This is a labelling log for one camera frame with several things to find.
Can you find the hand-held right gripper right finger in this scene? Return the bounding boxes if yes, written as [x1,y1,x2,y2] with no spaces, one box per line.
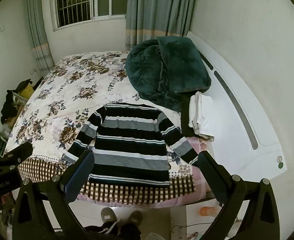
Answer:
[197,151,281,240]

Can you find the orange plastic bottle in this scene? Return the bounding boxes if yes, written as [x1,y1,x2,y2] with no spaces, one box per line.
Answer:
[199,206,218,217]

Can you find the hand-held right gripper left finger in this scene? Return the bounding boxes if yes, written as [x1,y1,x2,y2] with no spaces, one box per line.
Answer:
[12,149,95,240]

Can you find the black folded cloth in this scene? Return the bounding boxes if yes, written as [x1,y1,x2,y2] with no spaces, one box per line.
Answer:
[181,94,195,138]

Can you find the black clothes pile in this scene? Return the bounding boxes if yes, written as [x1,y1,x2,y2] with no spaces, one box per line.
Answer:
[0,79,32,125]

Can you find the black grey white striped sweater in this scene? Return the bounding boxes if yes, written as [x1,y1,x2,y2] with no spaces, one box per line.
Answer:
[62,102,200,189]

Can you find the white headboard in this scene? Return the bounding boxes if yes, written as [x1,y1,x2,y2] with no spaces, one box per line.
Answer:
[186,31,288,205]

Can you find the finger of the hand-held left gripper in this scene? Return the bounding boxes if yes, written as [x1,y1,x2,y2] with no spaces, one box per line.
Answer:
[0,142,34,173]

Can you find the grey-green striped curtain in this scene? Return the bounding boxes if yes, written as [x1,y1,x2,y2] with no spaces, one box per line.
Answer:
[24,0,56,77]
[125,0,199,52]

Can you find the white folded cloth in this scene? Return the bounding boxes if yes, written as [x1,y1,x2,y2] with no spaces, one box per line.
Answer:
[188,92,215,142]

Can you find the barred window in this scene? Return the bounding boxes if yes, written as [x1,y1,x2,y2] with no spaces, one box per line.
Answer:
[53,0,130,32]

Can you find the grey knitted slipper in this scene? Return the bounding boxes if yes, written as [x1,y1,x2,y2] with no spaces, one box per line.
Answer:
[145,232,166,240]

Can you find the dark green plush blanket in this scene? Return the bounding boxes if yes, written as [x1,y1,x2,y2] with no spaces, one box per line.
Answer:
[125,36,212,113]

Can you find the yellow box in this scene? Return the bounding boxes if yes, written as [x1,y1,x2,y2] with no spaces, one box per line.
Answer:
[19,83,35,102]

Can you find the floral bed cover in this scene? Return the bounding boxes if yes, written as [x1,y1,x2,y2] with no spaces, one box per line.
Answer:
[4,51,197,204]

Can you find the person's grey slipper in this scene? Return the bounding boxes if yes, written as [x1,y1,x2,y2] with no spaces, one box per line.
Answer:
[100,207,118,225]
[126,210,144,227]

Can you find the person's black pants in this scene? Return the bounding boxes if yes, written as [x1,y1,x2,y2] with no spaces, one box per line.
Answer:
[83,220,143,240]

